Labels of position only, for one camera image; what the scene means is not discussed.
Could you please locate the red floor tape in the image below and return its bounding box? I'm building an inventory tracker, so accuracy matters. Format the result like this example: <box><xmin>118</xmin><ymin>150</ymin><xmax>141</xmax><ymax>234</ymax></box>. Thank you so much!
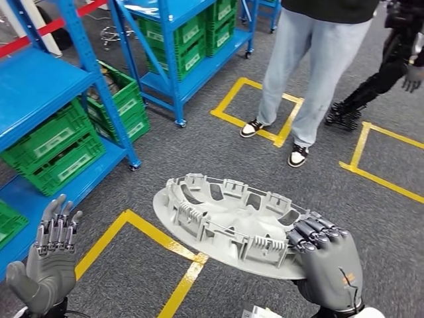
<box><xmin>0</xmin><ymin>0</ymin><xmax>107</xmax><ymax>59</ymax></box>

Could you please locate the grey plastic wheel hubcap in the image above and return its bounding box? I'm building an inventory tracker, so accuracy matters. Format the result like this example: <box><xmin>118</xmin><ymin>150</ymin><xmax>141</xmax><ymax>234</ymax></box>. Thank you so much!
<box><xmin>152</xmin><ymin>173</ymin><xmax>327</xmax><ymax>281</ymax></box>

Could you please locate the black object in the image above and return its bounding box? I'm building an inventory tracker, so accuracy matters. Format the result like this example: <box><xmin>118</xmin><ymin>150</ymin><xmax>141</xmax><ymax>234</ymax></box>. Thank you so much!
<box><xmin>35</xmin><ymin>5</ymin><xmax>74</xmax><ymax>51</ymax></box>

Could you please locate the green plastic crate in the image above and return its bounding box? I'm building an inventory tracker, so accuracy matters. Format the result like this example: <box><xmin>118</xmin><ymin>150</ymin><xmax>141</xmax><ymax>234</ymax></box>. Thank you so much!
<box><xmin>146</xmin><ymin>41</ymin><xmax>208</xmax><ymax>83</ymax></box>
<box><xmin>205</xmin><ymin>18</ymin><xmax>239</xmax><ymax>58</ymax></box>
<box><xmin>137</xmin><ymin>13</ymin><xmax>207</xmax><ymax>56</ymax></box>
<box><xmin>24</xmin><ymin>131</ymin><xmax>107</xmax><ymax>197</ymax></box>
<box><xmin>0</xmin><ymin>199</ymin><xmax>30</xmax><ymax>252</ymax></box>
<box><xmin>86</xmin><ymin>60</ymin><xmax>146</xmax><ymax>126</ymax></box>
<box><xmin>204</xmin><ymin>0</ymin><xmax>238</xmax><ymax>25</ymax></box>
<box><xmin>94</xmin><ymin>107</ymin><xmax>152</xmax><ymax>144</ymax></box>
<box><xmin>0</xmin><ymin>97</ymin><xmax>95</xmax><ymax>176</ymax></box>

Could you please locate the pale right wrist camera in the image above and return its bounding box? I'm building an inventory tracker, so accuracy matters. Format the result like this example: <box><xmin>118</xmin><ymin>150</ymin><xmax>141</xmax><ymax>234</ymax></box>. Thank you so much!
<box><xmin>241</xmin><ymin>305</ymin><xmax>282</xmax><ymax>318</ymax></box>

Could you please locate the blue metal shelf rack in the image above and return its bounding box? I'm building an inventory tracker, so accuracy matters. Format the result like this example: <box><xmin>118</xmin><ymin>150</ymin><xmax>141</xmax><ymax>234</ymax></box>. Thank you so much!
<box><xmin>0</xmin><ymin>0</ymin><xmax>143</xmax><ymax>282</ymax></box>

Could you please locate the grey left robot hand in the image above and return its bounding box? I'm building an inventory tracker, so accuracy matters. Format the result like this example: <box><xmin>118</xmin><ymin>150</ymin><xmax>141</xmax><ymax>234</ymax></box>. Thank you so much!
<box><xmin>5</xmin><ymin>194</ymin><xmax>84</xmax><ymax>315</ymax></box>

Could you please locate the yellow floor tape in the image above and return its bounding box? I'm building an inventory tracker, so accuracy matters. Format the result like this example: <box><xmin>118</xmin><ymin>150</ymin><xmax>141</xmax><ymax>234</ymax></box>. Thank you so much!
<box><xmin>74</xmin><ymin>209</ymin><xmax>210</xmax><ymax>318</ymax></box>
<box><xmin>339</xmin><ymin>121</ymin><xmax>424</xmax><ymax>205</ymax></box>
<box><xmin>210</xmin><ymin>77</ymin><xmax>305</xmax><ymax>149</ymax></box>

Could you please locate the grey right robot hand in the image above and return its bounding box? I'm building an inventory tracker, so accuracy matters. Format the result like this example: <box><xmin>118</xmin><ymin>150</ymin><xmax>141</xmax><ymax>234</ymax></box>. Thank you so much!
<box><xmin>286</xmin><ymin>215</ymin><xmax>364</xmax><ymax>314</ymax></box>

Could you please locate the chrome stool base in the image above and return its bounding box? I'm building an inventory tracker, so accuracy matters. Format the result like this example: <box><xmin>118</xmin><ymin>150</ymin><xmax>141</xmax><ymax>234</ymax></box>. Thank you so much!
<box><xmin>99</xmin><ymin>25</ymin><xmax>137</xmax><ymax>52</ymax></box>

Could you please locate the black humanoid robot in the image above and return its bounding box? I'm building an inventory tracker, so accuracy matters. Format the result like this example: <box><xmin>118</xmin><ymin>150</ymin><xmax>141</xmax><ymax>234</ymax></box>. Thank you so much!
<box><xmin>324</xmin><ymin>0</ymin><xmax>424</xmax><ymax>133</ymax></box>

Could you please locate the white desk panel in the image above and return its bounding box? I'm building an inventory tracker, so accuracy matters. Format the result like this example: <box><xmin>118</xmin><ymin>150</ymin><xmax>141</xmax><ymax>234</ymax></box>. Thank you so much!
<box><xmin>0</xmin><ymin>0</ymin><xmax>63</xmax><ymax>58</ymax></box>

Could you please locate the person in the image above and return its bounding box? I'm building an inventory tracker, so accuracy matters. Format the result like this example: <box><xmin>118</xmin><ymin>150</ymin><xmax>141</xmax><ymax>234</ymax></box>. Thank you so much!
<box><xmin>239</xmin><ymin>0</ymin><xmax>380</xmax><ymax>169</ymax></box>

